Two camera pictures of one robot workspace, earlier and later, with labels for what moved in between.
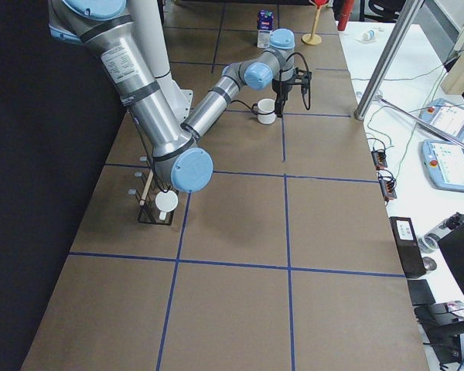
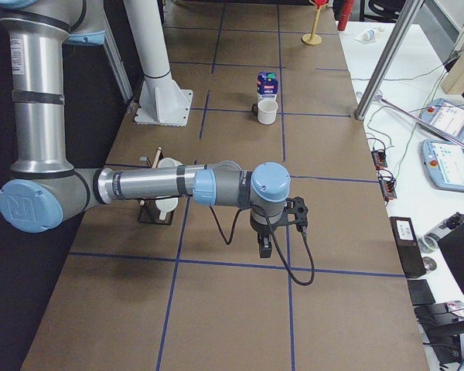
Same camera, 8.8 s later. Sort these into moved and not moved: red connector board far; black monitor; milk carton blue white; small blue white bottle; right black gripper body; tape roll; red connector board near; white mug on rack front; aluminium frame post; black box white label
Moved: milk carton blue white; right black gripper body
Not moved: black box white label; red connector board far; tape roll; aluminium frame post; white mug on rack front; red connector board near; black monitor; small blue white bottle
